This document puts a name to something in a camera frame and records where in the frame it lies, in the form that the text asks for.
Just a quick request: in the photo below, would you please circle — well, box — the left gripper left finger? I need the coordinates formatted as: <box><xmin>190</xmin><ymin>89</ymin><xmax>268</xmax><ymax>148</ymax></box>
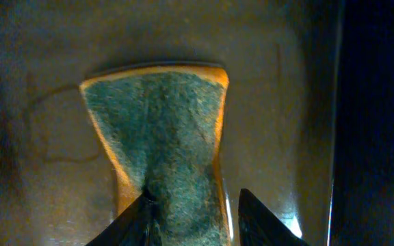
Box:
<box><xmin>86</xmin><ymin>191</ymin><xmax>163</xmax><ymax>246</ymax></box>

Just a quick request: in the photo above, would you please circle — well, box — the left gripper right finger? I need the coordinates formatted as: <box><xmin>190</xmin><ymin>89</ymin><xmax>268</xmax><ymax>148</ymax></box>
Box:
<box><xmin>238</xmin><ymin>189</ymin><xmax>308</xmax><ymax>246</ymax></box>

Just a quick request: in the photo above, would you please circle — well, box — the green yellow sponge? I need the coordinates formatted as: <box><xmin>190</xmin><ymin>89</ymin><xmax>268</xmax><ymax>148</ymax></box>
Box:
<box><xmin>80</xmin><ymin>65</ymin><xmax>231</xmax><ymax>245</ymax></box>

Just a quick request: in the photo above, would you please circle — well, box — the left dark tray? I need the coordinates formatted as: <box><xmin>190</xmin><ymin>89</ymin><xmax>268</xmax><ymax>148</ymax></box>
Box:
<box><xmin>0</xmin><ymin>1</ymin><xmax>341</xmax><ymax>245</ymax></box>

